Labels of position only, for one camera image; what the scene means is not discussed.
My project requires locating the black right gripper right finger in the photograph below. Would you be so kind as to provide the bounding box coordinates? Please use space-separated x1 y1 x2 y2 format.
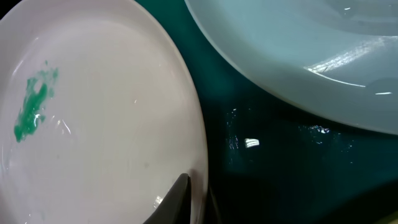
203 185 221 224

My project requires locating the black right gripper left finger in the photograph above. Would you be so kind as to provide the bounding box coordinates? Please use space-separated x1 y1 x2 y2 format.
144 173 191 224

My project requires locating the blue plastic tray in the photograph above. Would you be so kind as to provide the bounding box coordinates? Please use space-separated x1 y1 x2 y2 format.
139 0 397 223

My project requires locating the white plate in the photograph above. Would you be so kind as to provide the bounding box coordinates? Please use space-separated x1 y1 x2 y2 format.
1 1 208 223

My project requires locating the light blue plate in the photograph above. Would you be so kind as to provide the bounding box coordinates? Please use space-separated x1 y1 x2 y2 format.
186 0 397 134

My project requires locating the yellow green plate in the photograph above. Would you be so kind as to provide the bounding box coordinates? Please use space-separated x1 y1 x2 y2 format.
374 212 398 224

